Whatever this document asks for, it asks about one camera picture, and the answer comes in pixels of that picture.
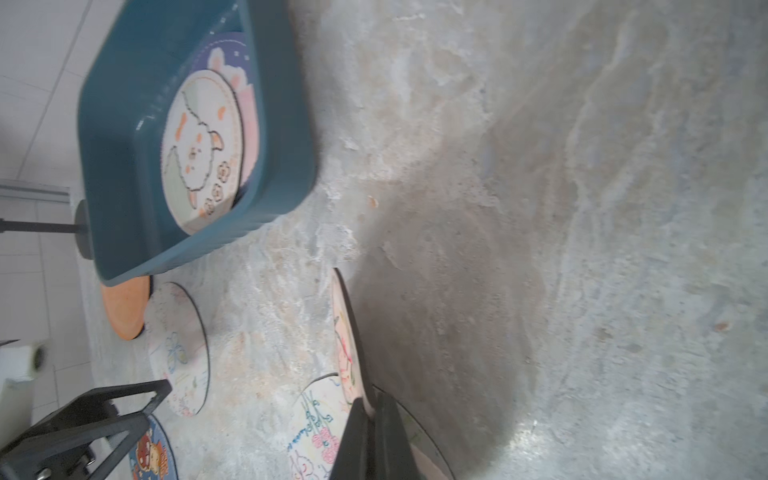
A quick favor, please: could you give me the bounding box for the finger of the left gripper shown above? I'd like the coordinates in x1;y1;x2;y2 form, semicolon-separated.
1;379;172;479

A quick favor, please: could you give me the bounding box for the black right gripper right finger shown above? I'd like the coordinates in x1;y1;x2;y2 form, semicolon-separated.
373;392;420;480

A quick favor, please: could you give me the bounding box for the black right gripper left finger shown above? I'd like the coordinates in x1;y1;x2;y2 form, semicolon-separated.
329;398;370;480

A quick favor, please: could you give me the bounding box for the white doodle flower coaster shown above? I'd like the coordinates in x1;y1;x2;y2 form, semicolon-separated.
286;374;351;479

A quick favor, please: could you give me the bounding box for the pink unicorn round coaster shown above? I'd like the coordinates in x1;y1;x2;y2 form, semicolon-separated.
331;267;454;480

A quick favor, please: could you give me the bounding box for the white butterfly doodle coaster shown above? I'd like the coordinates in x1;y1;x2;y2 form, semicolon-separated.
144;282;210;417

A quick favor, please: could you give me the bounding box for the cream sheep round coaster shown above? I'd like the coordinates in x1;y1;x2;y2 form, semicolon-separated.
160;70;244;235

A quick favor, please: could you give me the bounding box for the purple bunny round coaster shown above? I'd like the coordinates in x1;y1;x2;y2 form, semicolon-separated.
204;32;260;190

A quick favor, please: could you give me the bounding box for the teal plastic storage box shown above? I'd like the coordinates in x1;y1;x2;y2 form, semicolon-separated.
77;1;318;286

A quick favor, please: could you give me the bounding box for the blue toast cartoon coaster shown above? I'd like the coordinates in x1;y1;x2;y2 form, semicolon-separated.
128;415;179;480

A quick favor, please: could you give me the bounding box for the orange round coaster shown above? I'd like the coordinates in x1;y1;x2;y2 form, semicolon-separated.
100;276;152;341

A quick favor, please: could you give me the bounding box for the black microphone stand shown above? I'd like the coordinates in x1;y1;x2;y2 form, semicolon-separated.
0;200;94;260

